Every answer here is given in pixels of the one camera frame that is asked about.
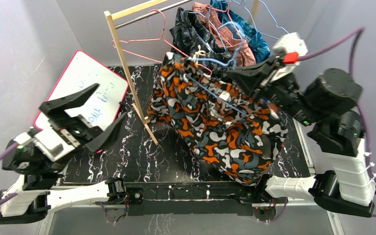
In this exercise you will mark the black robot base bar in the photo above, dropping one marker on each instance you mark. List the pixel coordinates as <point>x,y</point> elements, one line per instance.
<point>198,198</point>

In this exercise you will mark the pink shorts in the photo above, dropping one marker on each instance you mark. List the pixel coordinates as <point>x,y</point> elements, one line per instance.
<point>225,36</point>

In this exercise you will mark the orange camouflage shorts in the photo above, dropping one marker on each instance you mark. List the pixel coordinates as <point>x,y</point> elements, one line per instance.
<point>239,138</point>

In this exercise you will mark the teal patterned shorts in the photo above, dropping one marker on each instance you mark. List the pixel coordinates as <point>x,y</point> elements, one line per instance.
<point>258,46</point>

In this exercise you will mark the pink hanger holding shorts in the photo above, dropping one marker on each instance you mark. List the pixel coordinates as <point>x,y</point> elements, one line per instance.
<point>225,17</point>

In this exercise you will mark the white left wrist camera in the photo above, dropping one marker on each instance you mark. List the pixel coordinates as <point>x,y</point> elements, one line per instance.
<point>52,143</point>

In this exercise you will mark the empty blue wire hanger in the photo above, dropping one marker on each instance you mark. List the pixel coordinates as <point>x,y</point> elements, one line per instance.
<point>258,14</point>

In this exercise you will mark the dark leaf-pattern shorts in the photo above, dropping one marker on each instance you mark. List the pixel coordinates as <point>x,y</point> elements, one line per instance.
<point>188,34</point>

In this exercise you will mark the metal rack rod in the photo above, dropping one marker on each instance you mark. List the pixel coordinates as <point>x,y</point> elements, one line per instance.
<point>143,6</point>

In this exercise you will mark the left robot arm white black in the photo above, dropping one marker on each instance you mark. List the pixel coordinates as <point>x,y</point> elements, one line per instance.
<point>41,156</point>

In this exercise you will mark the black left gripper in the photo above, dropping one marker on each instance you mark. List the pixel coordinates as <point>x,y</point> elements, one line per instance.
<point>76,129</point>

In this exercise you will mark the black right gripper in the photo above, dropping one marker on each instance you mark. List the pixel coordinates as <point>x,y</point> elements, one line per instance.
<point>258,78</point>

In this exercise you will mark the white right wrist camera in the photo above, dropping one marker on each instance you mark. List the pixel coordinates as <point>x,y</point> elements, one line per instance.
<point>288,48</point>

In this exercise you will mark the pink wire hanger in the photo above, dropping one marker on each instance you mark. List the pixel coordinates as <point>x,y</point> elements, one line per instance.
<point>162,38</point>

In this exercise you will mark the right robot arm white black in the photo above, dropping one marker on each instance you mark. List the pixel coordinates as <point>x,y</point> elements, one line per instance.
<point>327,104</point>

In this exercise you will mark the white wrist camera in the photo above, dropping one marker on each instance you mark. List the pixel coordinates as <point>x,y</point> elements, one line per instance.
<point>52,143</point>
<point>288,48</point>

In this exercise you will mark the pink-framed whiteboard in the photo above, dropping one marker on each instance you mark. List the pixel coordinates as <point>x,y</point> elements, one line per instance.
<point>102,108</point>

